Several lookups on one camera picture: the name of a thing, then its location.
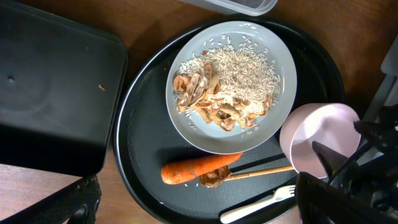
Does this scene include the black rectangular tray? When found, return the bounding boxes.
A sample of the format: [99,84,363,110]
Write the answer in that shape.
[1,1,128,177]

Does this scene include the grey dishwasher rack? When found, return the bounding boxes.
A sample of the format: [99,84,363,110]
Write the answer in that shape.
[350,40,397,168]

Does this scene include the grey plate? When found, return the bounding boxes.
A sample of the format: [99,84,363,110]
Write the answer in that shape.
[165,21,297,154]

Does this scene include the white plastic fork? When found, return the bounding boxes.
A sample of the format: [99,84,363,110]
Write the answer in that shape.
[220,185,295,224]

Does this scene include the brown food scrap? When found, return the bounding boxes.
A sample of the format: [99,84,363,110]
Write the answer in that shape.
[198,166,231,188]

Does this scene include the rice and peanut shells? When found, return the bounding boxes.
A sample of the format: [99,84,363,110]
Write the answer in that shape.
[172,34,281,131]

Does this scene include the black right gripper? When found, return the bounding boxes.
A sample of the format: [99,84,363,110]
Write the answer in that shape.
[295,121,397,224]

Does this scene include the clear plastic bin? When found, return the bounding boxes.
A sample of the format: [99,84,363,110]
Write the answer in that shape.
[181,0,277,17]

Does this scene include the wooden chopstick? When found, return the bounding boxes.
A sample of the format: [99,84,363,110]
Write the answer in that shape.
[225,166,294,181]

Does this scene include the orange carrot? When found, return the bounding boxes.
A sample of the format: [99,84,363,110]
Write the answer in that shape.
[161,152,242,185]

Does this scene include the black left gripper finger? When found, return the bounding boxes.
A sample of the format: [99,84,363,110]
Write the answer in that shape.
[1,175,101,224]

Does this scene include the pink bowl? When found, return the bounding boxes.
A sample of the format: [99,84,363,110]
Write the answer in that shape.
[279,103,361,179]

